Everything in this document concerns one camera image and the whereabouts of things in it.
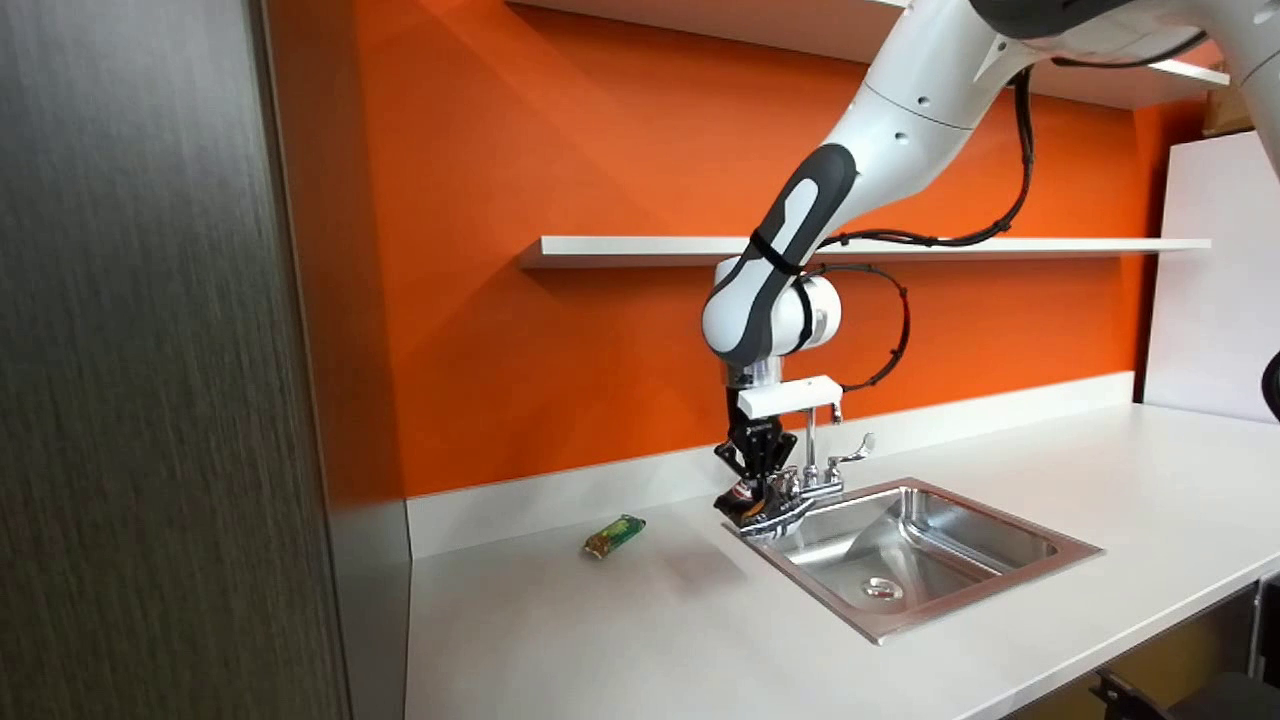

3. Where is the dark wood cabinet panel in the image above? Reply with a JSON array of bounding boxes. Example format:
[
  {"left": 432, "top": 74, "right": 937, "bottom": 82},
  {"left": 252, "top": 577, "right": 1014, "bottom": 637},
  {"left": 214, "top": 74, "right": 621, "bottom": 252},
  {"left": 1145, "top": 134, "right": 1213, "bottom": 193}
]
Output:
[{"left": 0, "top": 0, "right": 361, "bottom": 720}]

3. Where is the long white wall shelf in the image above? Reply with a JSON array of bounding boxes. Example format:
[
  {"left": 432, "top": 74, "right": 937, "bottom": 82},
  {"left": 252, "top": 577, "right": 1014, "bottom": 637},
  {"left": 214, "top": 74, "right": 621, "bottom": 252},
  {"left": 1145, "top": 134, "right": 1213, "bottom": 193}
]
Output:
[{"left": 521, "top": 234, "right": 1217, "bottom": 277}]

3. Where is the stainless steel sink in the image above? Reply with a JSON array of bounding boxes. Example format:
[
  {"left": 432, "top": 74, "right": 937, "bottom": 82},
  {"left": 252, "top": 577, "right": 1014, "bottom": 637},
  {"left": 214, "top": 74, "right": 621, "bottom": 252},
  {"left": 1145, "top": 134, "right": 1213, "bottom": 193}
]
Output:
[{"left": 726, "top": 471, "right": 1110, "bottom": 650}]

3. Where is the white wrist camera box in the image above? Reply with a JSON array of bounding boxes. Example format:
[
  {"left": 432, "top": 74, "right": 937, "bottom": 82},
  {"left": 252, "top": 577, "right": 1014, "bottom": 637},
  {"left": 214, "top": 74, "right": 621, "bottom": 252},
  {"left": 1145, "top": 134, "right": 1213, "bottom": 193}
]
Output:
[{"left": 735, "top": 374, "right": 849, "bottom": 426}]

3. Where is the white board panel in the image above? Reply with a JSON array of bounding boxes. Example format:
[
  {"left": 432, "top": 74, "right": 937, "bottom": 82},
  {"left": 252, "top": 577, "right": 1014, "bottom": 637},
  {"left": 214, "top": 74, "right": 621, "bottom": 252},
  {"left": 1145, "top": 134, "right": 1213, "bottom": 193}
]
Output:
[{"left": 1140, "top": 128, "right": 1280, "bottom": 427}]

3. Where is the white overhead shelf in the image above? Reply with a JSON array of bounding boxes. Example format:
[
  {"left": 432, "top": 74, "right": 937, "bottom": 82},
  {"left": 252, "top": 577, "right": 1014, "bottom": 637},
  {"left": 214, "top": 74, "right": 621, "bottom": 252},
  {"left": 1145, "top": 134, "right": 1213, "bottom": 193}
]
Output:
[{"left": 506, "top": 0, "right": 1237, "bottom": 112}]

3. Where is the chrome sink faucet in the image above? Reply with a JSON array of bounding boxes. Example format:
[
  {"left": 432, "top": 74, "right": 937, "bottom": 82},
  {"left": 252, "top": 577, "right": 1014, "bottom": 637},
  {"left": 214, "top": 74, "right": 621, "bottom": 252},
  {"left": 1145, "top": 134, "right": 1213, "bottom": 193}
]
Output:
[{"left": 777, "top": 401, "right": 883, "bottom": 520}]

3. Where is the thin black looped cable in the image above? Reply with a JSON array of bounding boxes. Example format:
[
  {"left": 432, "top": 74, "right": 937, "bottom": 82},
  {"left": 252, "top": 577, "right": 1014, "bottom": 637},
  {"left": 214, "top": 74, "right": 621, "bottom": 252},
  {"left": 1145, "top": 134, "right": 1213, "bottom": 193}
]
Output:
[{"left": 835, "top": 259, "right": 918, "bottom": 395}]

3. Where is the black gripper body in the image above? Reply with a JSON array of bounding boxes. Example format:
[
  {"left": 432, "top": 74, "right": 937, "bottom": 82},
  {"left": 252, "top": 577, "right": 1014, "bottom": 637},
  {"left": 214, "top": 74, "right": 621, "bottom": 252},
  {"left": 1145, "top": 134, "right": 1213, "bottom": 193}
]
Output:
[{"left": 726, "top": 394, "right": 799, "bottom": 471}]

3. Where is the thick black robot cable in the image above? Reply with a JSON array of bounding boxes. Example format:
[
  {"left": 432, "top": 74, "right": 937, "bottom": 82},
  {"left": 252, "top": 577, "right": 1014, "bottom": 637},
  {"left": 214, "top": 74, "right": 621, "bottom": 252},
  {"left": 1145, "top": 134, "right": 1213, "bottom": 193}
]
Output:
[{"left": 822, "top": 66, "right": 1041, "bottom": 252}]

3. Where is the dark blue chip packet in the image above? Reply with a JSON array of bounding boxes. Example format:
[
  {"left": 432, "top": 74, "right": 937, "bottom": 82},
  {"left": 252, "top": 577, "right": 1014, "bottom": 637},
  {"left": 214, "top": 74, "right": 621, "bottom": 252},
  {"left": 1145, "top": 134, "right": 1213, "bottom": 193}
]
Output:
[{"left": 709, "top": 481, "right": 787, "bottom": 534}]

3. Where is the small green packet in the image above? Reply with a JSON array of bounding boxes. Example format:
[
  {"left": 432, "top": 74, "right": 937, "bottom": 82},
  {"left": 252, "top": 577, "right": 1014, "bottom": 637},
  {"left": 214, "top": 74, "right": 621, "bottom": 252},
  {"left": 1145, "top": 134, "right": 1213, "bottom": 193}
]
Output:
[{"left": 575, "top": 513, "right": 652, "bottom": 563}]

